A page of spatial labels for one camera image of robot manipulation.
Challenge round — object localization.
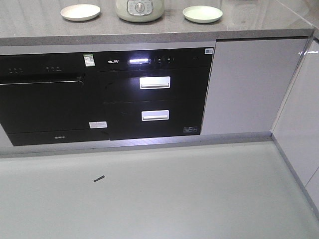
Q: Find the black built-in sterilizer cabinet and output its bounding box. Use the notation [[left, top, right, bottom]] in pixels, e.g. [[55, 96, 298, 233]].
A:
[[96, 47, 213, 140]]

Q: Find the black tape strip far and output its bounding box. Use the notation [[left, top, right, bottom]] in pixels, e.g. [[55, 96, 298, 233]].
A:
[[93, 175, 105, 182]]

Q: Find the green white energy label sticker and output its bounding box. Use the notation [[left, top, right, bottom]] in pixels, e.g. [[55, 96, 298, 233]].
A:
[[83, 54, 95, 67]]

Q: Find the pale green electric cooking pot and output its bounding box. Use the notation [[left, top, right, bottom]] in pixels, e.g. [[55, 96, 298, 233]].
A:
[[115, 0, 165, 23]]

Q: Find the light green plate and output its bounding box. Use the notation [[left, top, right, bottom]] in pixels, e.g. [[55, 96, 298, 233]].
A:
[[182, 5, 223, 23]]

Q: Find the white plate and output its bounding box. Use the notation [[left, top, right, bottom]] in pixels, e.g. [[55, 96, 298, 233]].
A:
[[60, 4, 101, 21]]

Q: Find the lower silver drawer handle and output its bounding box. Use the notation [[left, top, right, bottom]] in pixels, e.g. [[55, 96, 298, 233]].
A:
[[141, 110, 169, 121]]

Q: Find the silver drawer handle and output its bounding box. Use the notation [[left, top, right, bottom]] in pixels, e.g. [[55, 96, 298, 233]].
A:
[[140, 76, 170, 90], [141, 110, 169, 121]]

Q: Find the upper silver drawer handle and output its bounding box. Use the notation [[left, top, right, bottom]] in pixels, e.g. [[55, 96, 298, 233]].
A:
[[140, 76, 170, 90]]

